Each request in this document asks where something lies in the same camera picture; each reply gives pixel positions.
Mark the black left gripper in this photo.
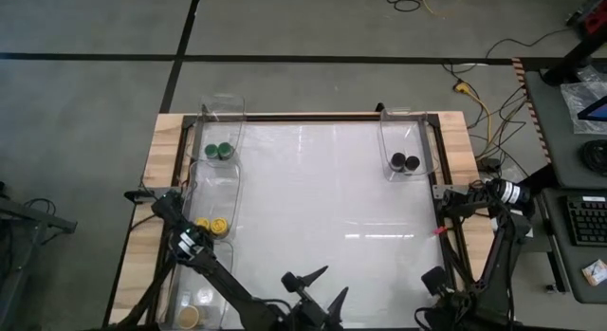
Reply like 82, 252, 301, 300
276, 265, 350, 331

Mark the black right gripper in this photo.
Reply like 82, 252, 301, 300
420, 266, 476, 331

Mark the tan-lid spice jar white label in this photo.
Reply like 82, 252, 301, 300
175, 304, 210, 330

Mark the clear plastic bin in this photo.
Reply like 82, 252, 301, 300
377, 105, 440, 183
177, 155, 243, 240
158, 238, 236, 331
189, 91, 248, 167

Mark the light wooden table board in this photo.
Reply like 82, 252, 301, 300
107, 113, 191, 325
438, 111, 518, 322

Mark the grey desk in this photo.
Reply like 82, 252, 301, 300
524, 67, 607, 190
540, 187, 607, 306

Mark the black desk support bar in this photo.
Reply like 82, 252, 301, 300
519, 164, 556, 193

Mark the small cardboard box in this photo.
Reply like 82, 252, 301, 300
581, 258, 607, 287

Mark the black computer keyboard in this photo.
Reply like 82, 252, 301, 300
563, 195, 607, 248

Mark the striped hazard tape strip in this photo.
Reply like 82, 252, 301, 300
511, 58, 554, 164

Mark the clear plastic bag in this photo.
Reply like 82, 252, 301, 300
561, 79, 607, 136

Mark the blue screen tablet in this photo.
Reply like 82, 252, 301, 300
577, 96, 607, 123

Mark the black stand pole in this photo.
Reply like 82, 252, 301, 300
542, 29, 607, 88

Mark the grey metal cart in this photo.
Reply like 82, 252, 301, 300
0, 178, 80, 331

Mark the red tool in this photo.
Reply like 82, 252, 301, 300
583, 10, 607, 36

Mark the black metal table frame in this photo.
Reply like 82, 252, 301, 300
106, 111, 511, 331

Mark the yellow extension cable with plug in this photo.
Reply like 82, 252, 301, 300
452, 81, 495, 150

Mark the black coiled cable bundle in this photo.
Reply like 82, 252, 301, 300
578, 138, 607, 176

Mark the long black floor cable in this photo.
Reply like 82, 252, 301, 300
484, 27, 573, 61

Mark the black looped floor cable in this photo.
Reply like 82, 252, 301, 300
384, 0, 426, 13

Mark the thin yellow floor cable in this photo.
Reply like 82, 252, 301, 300
419, 0, 469, 20

